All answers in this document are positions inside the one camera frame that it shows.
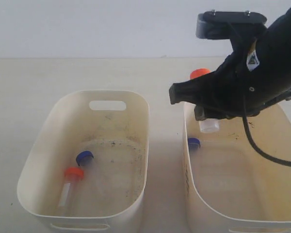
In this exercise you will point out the orange-capped tube with label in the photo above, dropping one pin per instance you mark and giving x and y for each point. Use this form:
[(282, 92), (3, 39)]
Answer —
[(72, 177)]

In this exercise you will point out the white plastic bin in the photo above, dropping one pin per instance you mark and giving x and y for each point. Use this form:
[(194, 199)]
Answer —
[(114, 126), (229, 187)]

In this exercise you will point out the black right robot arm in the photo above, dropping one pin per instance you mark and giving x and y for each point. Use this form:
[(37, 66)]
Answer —
[(239, 45)]

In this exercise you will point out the blue-capped tube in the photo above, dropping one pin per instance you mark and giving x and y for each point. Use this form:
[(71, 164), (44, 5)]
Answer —
[(193, 144), (92, 172)]

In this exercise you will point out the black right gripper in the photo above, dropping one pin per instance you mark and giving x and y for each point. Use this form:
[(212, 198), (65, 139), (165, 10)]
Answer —
[(259, 80)]

